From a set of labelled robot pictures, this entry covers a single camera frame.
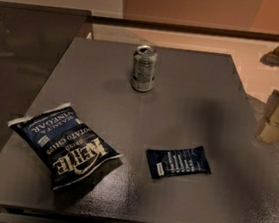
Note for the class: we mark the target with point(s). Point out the dark blue rxbar wrapper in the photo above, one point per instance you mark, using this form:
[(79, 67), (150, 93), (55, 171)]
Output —
[(169, 163)]

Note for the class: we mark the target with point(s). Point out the silver 7up soda can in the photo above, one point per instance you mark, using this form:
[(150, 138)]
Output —
[(144, 64)]

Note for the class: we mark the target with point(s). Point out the blue kettle chips bag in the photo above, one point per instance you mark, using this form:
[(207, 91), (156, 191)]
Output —
[(65, 144)]

